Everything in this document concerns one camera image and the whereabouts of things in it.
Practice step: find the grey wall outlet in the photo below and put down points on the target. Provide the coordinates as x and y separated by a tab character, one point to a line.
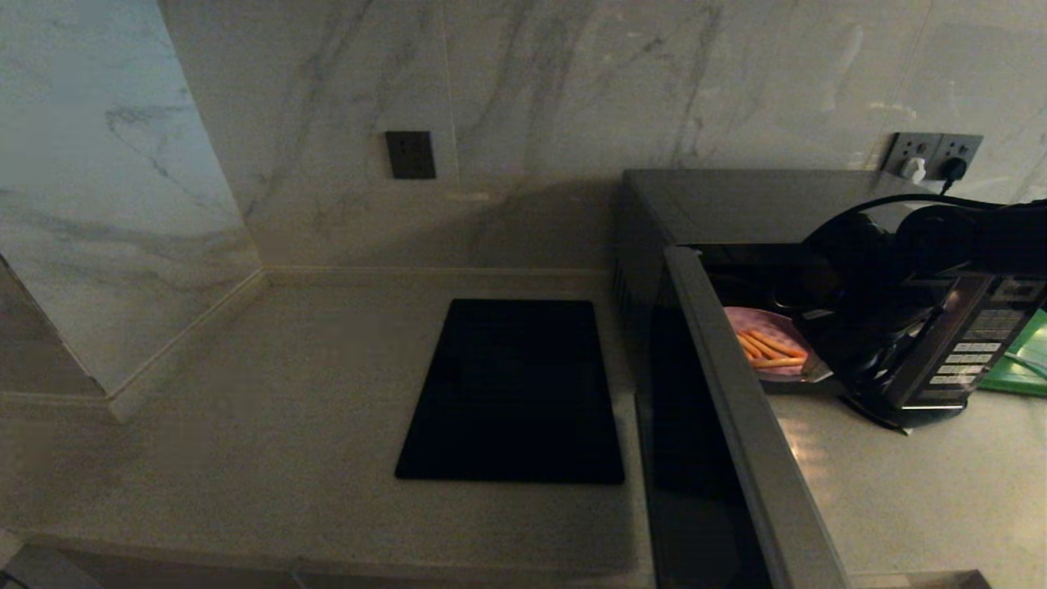
967	146
912	146

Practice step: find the black power plug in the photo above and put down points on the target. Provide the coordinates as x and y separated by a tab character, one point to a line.
953	169

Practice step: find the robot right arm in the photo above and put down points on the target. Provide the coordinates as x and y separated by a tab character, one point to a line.
965	241

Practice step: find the long orange french fry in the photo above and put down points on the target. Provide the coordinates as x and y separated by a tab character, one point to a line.
777	362

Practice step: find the black induction cooktop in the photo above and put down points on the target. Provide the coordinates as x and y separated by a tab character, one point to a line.
515	393

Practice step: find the dark wall switch panel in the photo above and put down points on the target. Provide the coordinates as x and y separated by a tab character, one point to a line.
411	155

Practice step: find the microwave oven door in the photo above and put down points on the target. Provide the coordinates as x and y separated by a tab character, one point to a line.
752	458

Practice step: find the purple plate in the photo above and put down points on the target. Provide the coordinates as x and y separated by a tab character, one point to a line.
752	319

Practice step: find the white power plug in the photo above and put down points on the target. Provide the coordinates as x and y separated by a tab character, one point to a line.
916	169

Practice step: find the green cutting board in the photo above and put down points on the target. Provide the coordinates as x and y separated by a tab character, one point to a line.
1022	372

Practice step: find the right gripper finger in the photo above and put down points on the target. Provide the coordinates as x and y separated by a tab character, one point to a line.
818	372

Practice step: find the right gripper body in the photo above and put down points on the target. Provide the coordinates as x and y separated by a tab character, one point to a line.
867	327

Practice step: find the silver microwave oven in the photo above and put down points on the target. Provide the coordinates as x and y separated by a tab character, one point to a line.
720	204

